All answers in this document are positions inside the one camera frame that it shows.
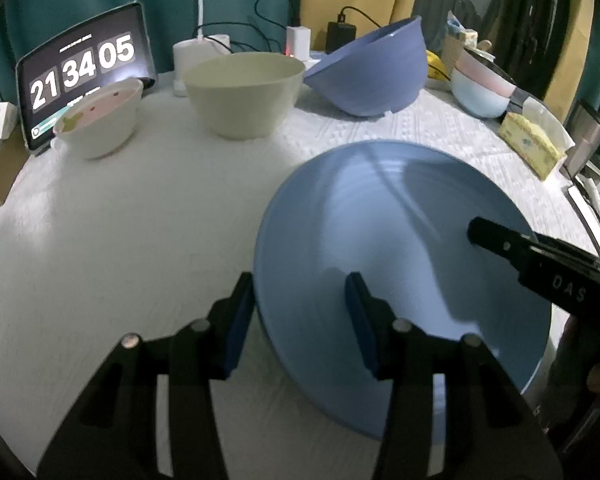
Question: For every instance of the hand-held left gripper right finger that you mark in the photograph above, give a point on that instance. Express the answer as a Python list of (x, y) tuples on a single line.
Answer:
[(362, 330)]

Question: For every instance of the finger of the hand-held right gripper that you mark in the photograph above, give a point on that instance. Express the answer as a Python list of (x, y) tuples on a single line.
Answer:
[(495, 240)]

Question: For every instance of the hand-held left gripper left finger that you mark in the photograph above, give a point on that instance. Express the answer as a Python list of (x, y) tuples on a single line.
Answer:
[(240, 330)]

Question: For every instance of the large blue plate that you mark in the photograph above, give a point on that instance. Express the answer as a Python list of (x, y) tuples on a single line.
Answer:
[(380, 210)]

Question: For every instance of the large blue bowl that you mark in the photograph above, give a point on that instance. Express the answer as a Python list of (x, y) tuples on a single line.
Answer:
[(375, 80)]

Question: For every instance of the cream bowl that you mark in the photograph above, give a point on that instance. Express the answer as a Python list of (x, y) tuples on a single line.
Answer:
[(240, 105)]

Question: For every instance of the white bowl with pink inside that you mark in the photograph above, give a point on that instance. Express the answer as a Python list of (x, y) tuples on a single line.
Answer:
[(105, 135)]

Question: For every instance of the yellow tissue box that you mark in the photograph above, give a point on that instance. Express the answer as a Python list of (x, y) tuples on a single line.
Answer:
[(527, 145)]

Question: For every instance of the steel thermos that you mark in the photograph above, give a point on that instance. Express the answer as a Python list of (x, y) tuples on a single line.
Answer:
[(587, 135)]

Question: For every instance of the small pink bowl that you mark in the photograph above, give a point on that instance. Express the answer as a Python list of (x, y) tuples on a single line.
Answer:
[(485, 75)]

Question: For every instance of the yellow bananas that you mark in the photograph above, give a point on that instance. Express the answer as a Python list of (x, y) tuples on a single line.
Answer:
[(436, 65)]

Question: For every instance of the white carton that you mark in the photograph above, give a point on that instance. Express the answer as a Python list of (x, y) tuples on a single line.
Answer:
[(455, 40)]

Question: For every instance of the narrow yellow curtain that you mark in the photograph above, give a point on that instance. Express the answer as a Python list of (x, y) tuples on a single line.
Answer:
[(577, 35)]

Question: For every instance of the dark sliding glass door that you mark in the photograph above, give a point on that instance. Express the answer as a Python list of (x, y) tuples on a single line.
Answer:
[(520, 10)]

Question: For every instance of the black charger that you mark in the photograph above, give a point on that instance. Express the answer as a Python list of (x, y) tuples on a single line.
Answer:
[(341, 37)]

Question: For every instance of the white desk lamp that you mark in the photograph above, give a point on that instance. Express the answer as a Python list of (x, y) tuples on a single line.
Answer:
[(195, 55)]

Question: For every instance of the white charger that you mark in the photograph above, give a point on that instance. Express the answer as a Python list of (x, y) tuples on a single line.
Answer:
[(298, 40)]

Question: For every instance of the cardboard box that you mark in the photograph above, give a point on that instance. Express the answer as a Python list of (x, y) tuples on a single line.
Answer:
[(0, 170)]

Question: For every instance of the tablet showing clock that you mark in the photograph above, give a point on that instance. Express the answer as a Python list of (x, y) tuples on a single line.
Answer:
[(80, 70)]

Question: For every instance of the small white box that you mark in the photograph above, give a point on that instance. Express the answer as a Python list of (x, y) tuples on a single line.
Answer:
[(0, 120)]

